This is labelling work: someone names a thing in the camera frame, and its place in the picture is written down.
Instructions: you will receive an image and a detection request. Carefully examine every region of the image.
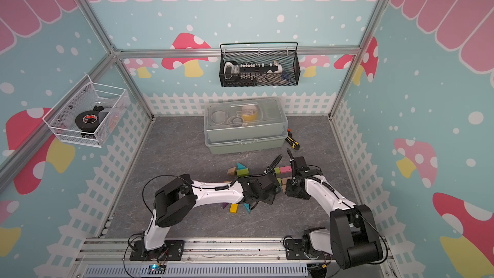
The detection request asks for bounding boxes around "small tan cube block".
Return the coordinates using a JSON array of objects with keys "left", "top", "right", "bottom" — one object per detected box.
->
[{"left": 227, "top": 167, "right": 237, "bottom": 176}]

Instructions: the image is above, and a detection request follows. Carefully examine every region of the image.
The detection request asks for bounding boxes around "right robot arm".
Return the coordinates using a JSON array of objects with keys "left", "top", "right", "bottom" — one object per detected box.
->
[{"left": 286, "top": 150, "right": 389, "bottom": 269}]

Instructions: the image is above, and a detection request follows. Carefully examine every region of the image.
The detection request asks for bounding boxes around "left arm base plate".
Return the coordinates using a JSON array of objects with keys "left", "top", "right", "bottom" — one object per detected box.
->
[{"left": 129, "top": 240, "right": 185, "bottom": 261}]

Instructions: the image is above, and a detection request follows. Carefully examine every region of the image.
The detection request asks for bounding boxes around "black wire mesh basket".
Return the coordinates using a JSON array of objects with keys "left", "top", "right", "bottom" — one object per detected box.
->
[{"left": 219, "top": 42, "right": 301, "bottom": 88}]

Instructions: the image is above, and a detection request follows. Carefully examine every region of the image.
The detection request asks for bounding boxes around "yellow block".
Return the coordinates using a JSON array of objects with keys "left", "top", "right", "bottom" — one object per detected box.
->
[{"left": 230, "top": 204, "right": 238, "bottom": 214}]

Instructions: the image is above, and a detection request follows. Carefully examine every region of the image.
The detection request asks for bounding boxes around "teal triangle block bottom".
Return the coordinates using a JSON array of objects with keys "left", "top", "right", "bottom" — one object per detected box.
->
[{"left": 243, "top": 203, "right": 251, "bottom": 212}]

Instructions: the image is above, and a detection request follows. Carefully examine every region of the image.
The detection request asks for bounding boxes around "yellow black screwdriver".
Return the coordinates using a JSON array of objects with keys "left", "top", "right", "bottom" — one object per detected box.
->
[{"left": 286, "top": 136, "right": 300, "bottom": 151}]

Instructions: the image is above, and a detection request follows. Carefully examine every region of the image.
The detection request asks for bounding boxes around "teal triangle block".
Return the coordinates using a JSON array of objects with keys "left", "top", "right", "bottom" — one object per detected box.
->
[
  {"left": 243, "top": 203, "right": 251, "bottom": 212},
  {"left": 237, "top": 162, "right": 246, "bottom": 170}
]

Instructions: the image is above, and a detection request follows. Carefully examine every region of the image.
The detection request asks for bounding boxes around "white black tool in basket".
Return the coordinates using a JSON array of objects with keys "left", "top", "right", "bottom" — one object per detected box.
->
[{"left": 219, "top": 61, "right": 284, "bottom": 82}]

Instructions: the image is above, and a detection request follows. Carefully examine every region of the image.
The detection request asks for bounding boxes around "translucent plastic storage box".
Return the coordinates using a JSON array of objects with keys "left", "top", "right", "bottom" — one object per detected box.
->
[{"left": 204, "top": 97, "right": 288, "bottom": 154}]

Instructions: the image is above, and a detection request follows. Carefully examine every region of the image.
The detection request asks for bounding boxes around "white wire basket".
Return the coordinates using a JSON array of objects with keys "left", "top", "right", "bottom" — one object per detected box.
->
[{"left": 43, "top": 76, "right": 131, "bottom": 148}]

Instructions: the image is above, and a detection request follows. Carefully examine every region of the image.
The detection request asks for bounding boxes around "black tape roll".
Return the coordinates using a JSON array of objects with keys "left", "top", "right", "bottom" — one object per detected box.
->
[{"left": 75, "top": 111, "right": 100, "bottom": 133}]

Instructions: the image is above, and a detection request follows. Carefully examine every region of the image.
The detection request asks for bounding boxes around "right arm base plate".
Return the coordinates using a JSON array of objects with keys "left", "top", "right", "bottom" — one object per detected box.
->
[{"left": 282, "top": 236, "right": 310, "bottom": 261}]

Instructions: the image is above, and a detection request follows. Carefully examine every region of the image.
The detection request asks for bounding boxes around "pink block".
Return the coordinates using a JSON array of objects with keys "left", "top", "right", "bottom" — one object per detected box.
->
[{"left": 279, "top": 166, "right": 292, "bottom": 175}]

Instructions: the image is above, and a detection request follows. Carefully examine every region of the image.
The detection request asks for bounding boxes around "green lit circuit board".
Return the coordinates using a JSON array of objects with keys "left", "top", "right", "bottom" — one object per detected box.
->
[{"left": 147, "top": 264, "right": 167, "bottom": 275}]

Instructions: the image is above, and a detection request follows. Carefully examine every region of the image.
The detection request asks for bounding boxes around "green block top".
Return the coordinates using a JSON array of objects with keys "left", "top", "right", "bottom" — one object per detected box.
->
[{"left": 236, "top": 169, "right": 250, "bottom": 177}]

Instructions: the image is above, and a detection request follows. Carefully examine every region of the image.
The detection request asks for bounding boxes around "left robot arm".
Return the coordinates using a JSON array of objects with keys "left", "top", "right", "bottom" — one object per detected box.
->
[{"left": 128, "top": 172, "right": 282, "bottom": 258}]

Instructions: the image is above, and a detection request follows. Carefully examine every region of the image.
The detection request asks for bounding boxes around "teal triangle block top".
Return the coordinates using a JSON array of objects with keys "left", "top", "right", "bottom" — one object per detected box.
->
[{"left": 237, "top": 162, "right": 246, "bottom": 170}]

